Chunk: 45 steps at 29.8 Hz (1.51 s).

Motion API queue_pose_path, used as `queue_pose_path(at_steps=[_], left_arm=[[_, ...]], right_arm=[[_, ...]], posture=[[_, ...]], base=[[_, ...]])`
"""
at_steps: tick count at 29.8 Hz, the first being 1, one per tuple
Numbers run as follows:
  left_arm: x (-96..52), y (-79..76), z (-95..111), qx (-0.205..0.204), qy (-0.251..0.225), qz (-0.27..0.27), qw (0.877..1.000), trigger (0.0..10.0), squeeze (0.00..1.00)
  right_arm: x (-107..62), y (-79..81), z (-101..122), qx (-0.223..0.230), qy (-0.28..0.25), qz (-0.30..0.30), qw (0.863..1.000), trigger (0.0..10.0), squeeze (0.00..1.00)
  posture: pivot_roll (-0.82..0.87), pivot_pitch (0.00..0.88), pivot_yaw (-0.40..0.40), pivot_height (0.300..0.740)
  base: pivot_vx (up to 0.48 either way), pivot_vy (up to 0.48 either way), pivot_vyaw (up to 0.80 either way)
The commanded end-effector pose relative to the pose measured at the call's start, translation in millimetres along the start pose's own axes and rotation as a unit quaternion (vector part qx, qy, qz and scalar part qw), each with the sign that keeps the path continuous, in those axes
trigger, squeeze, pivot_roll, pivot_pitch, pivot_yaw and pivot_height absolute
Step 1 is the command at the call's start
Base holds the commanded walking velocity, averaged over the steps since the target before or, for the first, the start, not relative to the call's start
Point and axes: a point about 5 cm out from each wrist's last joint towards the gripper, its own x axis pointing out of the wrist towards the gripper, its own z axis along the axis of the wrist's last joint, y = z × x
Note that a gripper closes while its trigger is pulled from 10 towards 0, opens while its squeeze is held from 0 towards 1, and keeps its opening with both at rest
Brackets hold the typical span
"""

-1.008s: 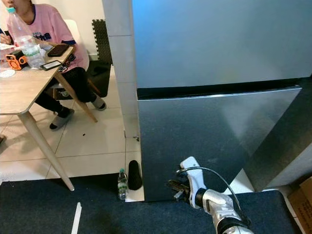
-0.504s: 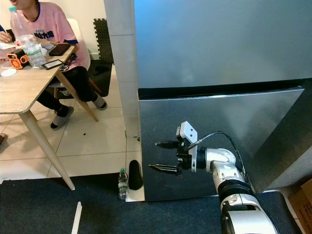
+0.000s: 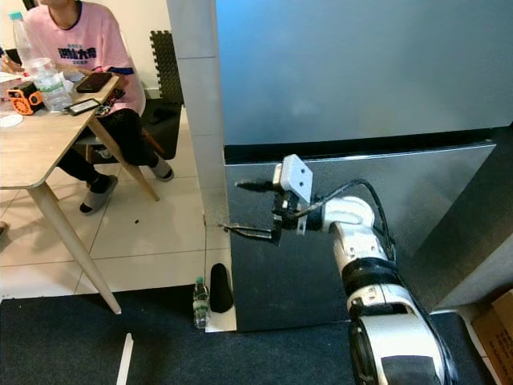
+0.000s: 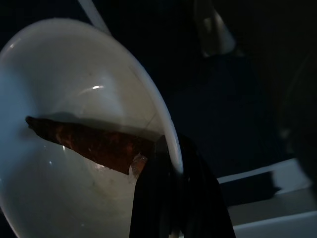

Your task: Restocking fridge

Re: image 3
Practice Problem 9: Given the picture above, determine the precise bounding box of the clear plastic water bottle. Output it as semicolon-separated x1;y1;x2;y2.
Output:
8;11;73;112

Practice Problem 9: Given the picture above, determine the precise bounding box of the grey two-door fridge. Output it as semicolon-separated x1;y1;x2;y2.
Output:
215;0;513;332

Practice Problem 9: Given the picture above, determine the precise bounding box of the person in pink shirt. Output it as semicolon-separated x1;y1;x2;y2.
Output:
12;0;176;216

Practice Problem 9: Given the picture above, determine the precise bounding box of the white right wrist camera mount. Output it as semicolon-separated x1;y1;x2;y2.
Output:
273;154;314;206

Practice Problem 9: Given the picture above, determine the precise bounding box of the black floor mat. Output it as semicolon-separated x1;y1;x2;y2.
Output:
0;286;498;385

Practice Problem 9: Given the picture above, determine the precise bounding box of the brown cardboard box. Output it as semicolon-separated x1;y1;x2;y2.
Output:
471;289;513;385

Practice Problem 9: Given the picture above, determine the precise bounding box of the white floor strip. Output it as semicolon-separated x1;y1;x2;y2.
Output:
116;333;134;385

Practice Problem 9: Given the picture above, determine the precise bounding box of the black phone case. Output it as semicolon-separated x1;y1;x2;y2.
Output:
76;71;114;94

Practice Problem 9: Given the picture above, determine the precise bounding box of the black rounded floor object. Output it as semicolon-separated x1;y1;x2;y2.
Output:
209;263;235;314

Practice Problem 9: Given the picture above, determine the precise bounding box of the black smartphone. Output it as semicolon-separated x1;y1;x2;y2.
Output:
66;98;103;116

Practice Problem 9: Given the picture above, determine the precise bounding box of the grey fridge door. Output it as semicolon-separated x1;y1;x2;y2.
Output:
224;143;498;332

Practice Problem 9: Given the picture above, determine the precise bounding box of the orange black handheld device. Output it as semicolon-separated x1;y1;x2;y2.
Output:
6;82;45;116

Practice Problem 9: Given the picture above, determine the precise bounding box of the small green-capped bottle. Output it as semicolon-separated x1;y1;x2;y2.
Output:
192;277;211;330

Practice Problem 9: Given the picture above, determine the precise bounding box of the black foam mat tile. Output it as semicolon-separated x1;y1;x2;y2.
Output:
151;30;184;105

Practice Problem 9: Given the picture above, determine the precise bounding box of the black seat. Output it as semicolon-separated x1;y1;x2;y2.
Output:
76;100;182;161

